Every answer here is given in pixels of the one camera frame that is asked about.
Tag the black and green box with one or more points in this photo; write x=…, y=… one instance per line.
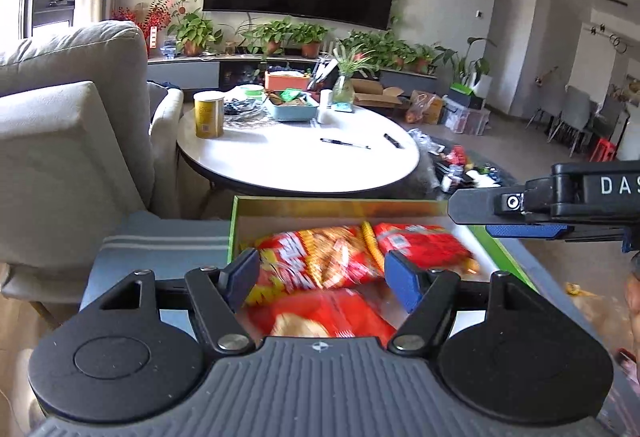
x=466, y=97

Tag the plastic bag of fruit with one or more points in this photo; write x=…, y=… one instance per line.
x=425, y=109

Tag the white planter with tall plant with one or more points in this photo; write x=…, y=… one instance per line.
x=481, y=79

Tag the clear storage bin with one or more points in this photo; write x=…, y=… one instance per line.
x=467, y=119

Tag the yellow canister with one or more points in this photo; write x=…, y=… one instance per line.
x=209, y=117

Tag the black pen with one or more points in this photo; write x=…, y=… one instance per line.
x=345, y=143

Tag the green lidded container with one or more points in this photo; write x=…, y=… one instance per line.
x=250, y=92

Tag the white bottle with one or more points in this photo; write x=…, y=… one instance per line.
x=325, y=104

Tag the red yellow snack packet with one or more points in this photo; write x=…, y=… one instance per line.
x=320, y=257

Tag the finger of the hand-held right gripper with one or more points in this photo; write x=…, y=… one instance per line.
x=525, y=231
x=480, y=204

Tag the potted pothos plant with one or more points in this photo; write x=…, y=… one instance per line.
x=192, y=34

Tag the dark marble round table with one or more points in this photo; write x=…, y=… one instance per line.
x=425, y=167

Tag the grey fabric sofa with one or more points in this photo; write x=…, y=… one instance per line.
x=60, y=142

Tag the potted green plant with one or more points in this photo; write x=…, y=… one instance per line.
x=267, y=37
x=372, y=48
x=310, y=37
x=419, y=59

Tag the red noodle packet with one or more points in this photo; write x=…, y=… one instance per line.
x=425, y=244

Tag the grey dining chair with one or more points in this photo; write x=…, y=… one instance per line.
x=575, y=112

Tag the crumpled plastic bag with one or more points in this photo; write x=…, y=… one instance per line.
x=425, y=152

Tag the blue striped cloth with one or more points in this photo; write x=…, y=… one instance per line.
x=150, y=242

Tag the open cardboard box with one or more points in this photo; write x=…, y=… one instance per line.
x=375, y=93

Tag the white round table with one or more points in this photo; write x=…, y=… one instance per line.
x=300, y=162

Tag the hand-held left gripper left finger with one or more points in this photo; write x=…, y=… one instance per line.
x=242, y=274

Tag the grey television cabinet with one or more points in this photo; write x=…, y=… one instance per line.
x=185, y=72

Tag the green cardboard box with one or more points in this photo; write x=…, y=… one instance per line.
x=350, y=209

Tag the glass vase with spider plant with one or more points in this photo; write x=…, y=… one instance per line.
x=344, y=87

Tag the red round cracker bag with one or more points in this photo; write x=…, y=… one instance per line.
x=345, y=312

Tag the red stool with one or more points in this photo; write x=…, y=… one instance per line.
x=604, y=149

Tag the black marker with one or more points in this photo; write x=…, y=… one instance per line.
x=393, y=140

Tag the red berry decoration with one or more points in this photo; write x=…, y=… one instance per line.
x=152, y=19

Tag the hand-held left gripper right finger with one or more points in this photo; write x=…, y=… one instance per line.
x=402, y=279

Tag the blue plastic basket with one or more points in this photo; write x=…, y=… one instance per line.
x=292, y=111

